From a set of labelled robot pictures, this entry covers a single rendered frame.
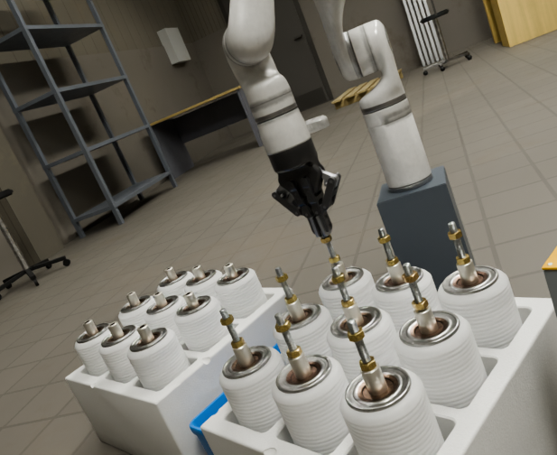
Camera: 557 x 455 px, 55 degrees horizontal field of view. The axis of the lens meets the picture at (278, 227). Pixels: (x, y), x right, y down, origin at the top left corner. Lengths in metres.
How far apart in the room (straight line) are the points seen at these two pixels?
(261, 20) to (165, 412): 0.66
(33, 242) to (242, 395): 3.94
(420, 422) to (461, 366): 0.10
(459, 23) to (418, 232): 7.19
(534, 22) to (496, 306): 5.52
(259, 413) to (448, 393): 0.26
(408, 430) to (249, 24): 0.57
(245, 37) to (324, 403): 0.51
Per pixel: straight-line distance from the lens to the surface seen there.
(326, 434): 0.70
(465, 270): 0.76
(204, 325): 1.07
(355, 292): 0.88
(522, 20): 6.16
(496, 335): 0.77
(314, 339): 0.82
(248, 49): 0.80
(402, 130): 1.08
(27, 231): 4.61
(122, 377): 1.14
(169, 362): 1.02
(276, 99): 0.82
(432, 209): 1.09
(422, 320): 0.68
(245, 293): 1.13
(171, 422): 1.01
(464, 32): 8.22
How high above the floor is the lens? 0.60
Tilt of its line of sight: 14 degrees down
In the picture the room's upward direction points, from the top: 23 degrees counter-clockwise
